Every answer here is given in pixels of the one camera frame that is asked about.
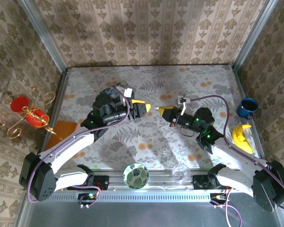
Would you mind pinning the small left control board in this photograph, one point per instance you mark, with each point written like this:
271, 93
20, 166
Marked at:
85, 196

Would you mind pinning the aluminium frame post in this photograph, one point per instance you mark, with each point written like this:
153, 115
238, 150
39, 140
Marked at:
255, 33
43, 33

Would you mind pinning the blue starry pattern coaster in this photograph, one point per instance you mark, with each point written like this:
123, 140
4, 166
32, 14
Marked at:
119, 85

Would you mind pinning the grey metal tray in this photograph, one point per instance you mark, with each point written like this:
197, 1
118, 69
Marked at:
144, 215

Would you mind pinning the slotted metal strip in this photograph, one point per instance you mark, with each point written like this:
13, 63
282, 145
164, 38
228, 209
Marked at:
156, 196

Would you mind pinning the yellow banana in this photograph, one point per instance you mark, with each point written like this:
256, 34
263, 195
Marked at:
241, 139

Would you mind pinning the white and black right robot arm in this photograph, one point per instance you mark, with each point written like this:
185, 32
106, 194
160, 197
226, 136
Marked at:
239, 158

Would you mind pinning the small right control board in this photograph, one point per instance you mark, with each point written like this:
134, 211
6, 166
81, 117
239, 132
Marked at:
215, 196

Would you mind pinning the aluminium table side rail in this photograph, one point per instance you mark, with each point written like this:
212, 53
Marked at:
239, 82
60, 94

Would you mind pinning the small control board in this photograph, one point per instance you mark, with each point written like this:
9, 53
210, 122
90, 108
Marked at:
215, 196
85, 196

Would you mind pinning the floral patterned tablecloth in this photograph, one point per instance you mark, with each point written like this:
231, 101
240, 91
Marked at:
142, 78

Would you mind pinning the red candle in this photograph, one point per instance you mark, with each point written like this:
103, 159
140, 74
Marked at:
36, 120
19, 104

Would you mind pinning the green leaf pattern bowl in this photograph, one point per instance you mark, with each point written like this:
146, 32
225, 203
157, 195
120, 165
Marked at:
136, 176

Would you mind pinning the orange square pad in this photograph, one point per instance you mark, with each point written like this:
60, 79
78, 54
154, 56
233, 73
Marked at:
61, 130

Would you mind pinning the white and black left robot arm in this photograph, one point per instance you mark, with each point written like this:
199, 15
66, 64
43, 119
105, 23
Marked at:
68, 142

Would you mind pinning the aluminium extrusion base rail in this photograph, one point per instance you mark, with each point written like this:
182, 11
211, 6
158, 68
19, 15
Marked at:
161, 177

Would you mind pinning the clear drinking glass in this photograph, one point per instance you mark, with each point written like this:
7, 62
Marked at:
180, 173

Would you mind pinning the dark blue enamel mug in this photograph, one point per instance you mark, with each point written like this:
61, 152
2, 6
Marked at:
245, 113

